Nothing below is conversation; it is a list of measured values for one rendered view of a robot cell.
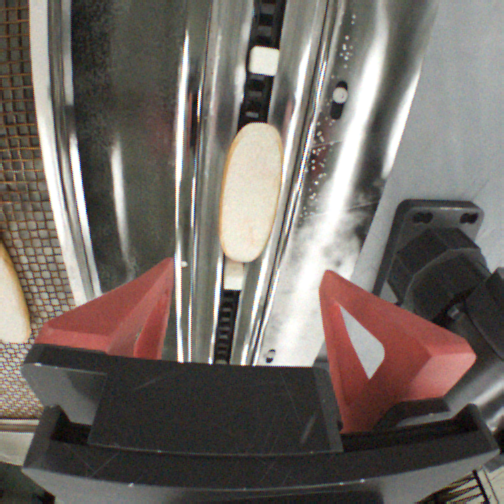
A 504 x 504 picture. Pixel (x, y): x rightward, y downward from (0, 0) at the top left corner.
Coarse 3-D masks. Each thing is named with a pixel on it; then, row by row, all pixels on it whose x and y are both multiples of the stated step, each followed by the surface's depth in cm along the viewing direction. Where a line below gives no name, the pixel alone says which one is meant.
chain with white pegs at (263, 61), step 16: (256, 0) 14; (256, 16) 15; (272, 16) 15; (256, 32) 15; (272, 32) 15; (256, 48) 13; (272, 48) 15; (256, 64) 13; (272, 64) 13; (256, 80) 17; (256, 96) 17; (256, 112) 18; (240, 128) 18; (224, 256) 24; (224, 272) 22; (240, 272) 21; (224, 288) 25; (240, 288) 21; (224, 304) 27; (224, 320) 27; (224, 336) 29; (224, 352) 30
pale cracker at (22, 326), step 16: (0, 256) 15; (0, 272) 15; (16, 272) 16; (0, 288) 16; (16, 288) 16; (0, 304) 16; (16, 304) 17; (0, 320) 17; (16, 320) 17; (0, 336) 18; (16, 336) 18
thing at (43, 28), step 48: (48, 0) 9; (0, 48) 10; (48, 48) 10; (0, 96) 11; (48, 96) 11; (48, 144) 13; (0, 192) 13; (48, 192) 14; (0, 384) 22; (0, 432) 24
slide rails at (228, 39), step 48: (240, 0) 13; (288, 0) 13; (240, 48) 15; (288, 48) 15; (240, 96) 16; (288, 96) 16; (288, 144) 18; (288, 192) 20; (192, 336) 27; (240, 336) 27
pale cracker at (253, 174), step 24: (240, 144) 17; (264, 144) 17; (240, 168) 17; (264, 168) 18; (240, 192) 18; (264, 192) 18; (240, 216) 19; (264, 216) 19; (240, 240) 20; (264, 240) 21
